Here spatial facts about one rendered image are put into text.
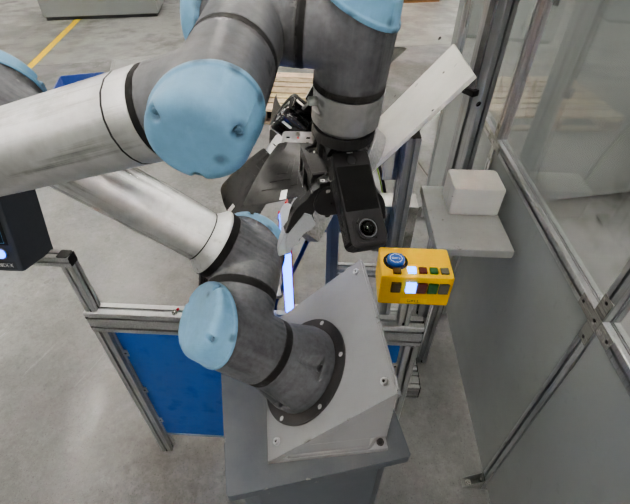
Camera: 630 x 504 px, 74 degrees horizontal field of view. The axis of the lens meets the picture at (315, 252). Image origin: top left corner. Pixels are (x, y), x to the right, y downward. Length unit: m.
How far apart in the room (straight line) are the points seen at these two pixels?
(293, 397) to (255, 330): 0.14
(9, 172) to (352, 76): 0.31
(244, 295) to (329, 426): 0.24
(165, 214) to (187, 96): 0.38
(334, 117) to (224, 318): 0.31
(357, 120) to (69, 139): 0.26
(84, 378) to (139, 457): 0.51
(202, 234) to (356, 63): 0.37
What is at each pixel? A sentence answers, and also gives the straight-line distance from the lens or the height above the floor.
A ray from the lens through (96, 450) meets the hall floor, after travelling 2.06.
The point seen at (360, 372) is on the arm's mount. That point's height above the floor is 1.15.
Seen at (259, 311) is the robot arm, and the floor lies 1.23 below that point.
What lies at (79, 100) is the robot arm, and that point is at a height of 1.59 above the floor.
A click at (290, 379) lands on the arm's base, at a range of 0.68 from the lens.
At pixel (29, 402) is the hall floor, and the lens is 2.32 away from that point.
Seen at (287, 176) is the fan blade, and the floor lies 1.17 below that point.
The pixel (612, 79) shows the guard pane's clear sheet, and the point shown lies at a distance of 1.21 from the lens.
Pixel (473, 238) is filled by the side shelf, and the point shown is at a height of 0.86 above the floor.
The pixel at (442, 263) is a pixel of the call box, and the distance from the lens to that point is 0.98.
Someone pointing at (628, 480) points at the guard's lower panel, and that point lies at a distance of 1.12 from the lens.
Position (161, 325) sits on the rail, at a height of 0.82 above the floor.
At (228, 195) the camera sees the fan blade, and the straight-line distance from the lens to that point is 1.37.
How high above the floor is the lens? 1.72
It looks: 42 degrees down
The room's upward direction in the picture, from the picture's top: straight up
